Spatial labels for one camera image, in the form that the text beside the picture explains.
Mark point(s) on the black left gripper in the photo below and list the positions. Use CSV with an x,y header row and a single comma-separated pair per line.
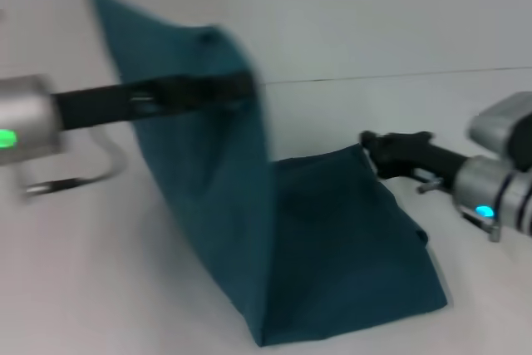
x,y
104,103

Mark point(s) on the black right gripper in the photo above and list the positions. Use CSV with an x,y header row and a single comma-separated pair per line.
x,y
415,155

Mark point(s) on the teal blue shirt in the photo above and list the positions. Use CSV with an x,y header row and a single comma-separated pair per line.
x,y
249,205

